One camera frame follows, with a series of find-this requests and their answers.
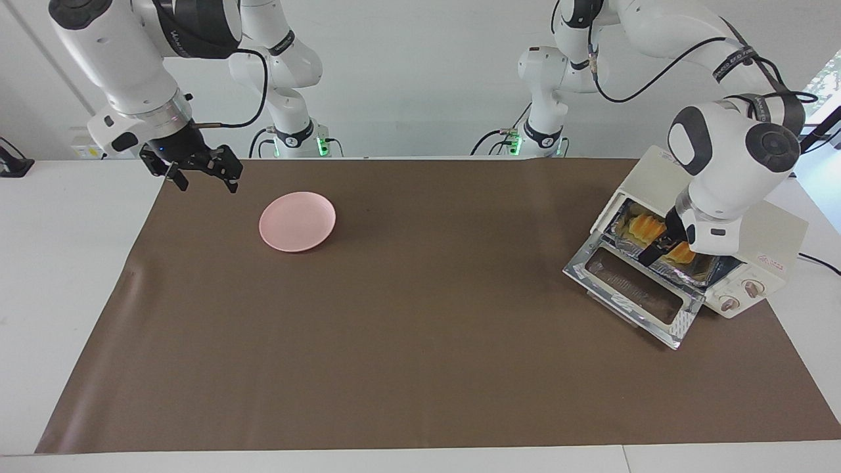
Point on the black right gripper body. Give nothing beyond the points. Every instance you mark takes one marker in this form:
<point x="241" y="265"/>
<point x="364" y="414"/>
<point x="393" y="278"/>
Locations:
<point x="181" y="148"/>

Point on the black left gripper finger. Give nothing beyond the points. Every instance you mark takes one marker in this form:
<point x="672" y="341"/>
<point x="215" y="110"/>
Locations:
<point x="654" y="253"/>

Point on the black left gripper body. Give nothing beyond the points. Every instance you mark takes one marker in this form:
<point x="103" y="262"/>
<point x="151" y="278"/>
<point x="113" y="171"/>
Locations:
<point x="677" y="226"/>

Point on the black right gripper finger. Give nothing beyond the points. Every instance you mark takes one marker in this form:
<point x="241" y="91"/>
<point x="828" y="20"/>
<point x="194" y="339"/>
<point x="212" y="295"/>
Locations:
<point x="181" y="179"/>
<point x="233" y="174"/>

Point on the sliced yellow bread loaf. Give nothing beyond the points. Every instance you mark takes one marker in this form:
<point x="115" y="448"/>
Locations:
<point x="640" y="226"/>

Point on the aluminium foil tray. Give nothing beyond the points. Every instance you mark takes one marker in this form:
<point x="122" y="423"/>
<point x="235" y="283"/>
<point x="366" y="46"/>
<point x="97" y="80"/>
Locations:
<point x="696" y="272"/>

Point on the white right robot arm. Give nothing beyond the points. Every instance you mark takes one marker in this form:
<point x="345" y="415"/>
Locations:
<point x="131" y="59"/>

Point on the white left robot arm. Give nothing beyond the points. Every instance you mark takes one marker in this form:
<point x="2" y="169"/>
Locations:
<point x="729" y="164"/>

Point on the glass oven door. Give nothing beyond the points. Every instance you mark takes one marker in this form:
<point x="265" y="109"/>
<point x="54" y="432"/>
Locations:
<point x="631" y="299"/>

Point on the oven control knob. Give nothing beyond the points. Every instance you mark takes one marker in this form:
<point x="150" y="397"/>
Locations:
<point x="752" y="288"/>
<point x="728" y="304"/>

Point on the cream toaster oven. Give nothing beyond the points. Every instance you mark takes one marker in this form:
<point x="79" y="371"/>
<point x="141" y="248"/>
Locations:
<point x="775" y="236"/>

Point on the pink round plate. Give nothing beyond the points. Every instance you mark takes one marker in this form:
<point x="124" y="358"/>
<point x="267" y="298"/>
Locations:
<point x="297" y="222"/>

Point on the black stand with pole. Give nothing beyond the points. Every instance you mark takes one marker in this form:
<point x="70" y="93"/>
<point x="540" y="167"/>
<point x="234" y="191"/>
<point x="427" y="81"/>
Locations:
<point x="818" y="131"/>

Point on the brown table mat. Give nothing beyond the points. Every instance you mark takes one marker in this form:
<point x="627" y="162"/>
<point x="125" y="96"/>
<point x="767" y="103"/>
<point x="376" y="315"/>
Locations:
<point x="394" y="341"/>

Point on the black table clamp mount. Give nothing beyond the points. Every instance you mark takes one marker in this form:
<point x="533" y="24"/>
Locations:
<point x="14" y="164"/>

